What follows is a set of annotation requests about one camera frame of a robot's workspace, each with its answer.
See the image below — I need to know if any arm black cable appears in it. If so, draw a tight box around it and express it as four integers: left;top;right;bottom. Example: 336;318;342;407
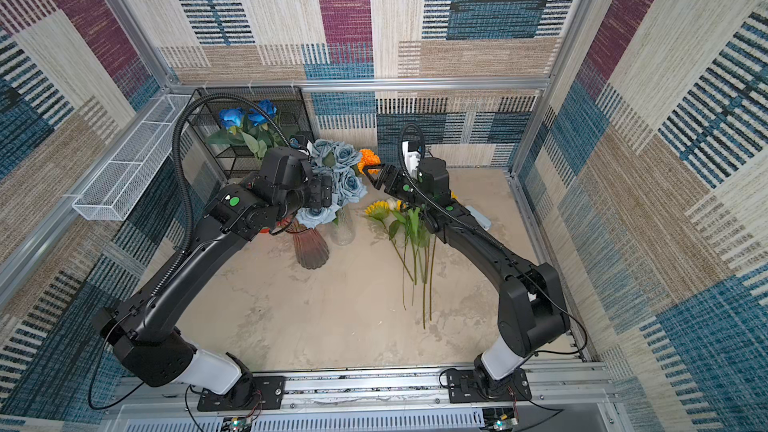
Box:
149;93;295;301
398;123;481;235

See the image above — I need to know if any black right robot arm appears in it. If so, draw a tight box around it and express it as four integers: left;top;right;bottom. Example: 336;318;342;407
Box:
363;157;571;382

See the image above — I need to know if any left blue rose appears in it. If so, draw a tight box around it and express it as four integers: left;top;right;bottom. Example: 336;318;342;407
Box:
219;108;245;130

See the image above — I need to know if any black wire mesh shelf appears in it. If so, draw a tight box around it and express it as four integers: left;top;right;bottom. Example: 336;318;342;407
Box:
184;86;317;180

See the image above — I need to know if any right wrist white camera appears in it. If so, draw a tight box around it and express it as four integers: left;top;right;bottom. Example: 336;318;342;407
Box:
401;141;422;179

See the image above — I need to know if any orange marigold bunch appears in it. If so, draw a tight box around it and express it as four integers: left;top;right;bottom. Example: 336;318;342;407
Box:
357;149;381;175

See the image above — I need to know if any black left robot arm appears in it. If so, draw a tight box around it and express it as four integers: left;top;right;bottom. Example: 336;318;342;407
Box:
93;147;333;407

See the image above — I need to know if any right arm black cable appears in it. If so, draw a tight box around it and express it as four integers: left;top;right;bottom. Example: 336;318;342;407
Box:
398;123;481;235

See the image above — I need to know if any white wire mesh tray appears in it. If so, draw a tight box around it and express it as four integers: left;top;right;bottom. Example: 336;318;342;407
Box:
73;94;189;221

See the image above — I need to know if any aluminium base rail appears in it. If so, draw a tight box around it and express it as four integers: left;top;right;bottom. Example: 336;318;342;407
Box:
100;358;633;431

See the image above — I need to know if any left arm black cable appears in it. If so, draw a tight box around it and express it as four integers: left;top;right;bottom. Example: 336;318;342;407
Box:
149;93;295;301

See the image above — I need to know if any yellow sunflower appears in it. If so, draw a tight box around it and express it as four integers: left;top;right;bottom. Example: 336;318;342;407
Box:
420;233;429;330

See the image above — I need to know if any right blue rose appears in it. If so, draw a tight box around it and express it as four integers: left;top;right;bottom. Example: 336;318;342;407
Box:
248;100;277;126

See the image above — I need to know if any clear glass vase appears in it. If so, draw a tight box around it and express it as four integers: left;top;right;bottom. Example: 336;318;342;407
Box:
330;207;356;246

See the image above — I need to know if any yellow tulip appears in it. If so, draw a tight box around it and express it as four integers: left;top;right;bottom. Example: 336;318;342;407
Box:
405;207;420;287

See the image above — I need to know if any grey blue rose bunch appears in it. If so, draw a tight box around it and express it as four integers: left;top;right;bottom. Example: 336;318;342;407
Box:
297;139;368;229

